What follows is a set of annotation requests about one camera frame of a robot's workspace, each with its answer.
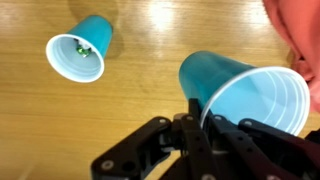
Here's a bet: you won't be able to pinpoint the blue plastic cup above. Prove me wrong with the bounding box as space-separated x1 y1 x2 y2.
46 15 113 83
179 51 310 135

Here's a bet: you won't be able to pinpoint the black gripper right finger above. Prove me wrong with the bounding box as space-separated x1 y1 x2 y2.
205 113 320 180

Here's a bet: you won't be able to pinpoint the orange cloth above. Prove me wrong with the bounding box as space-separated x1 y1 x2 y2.
262 0 320 112

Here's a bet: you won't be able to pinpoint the candies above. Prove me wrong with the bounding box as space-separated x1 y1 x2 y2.
75 39 91 58

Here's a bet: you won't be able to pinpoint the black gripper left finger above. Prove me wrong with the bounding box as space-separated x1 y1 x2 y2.
91 99 218 180

